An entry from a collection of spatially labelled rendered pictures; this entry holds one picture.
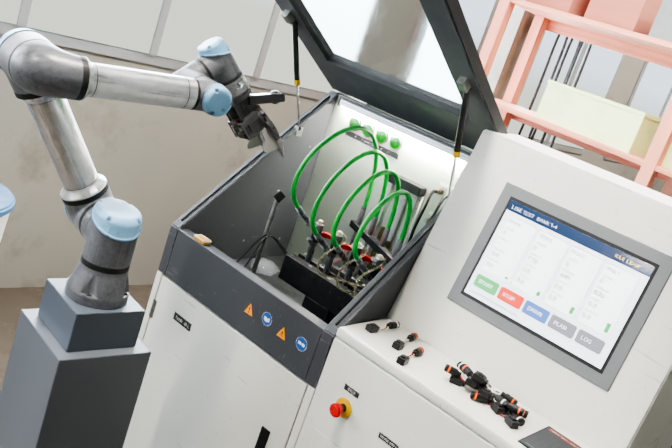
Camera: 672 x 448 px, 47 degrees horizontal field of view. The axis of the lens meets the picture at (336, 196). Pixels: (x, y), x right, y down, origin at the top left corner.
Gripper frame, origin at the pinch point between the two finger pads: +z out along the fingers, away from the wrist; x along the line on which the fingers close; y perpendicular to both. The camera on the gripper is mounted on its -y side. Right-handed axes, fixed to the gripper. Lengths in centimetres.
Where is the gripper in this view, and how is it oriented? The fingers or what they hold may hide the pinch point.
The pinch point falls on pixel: (275, 149)
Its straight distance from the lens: 215.4
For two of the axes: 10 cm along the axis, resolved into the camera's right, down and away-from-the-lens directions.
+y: -6.7, 6.1, -4.2
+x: 6.3, 1.7, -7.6
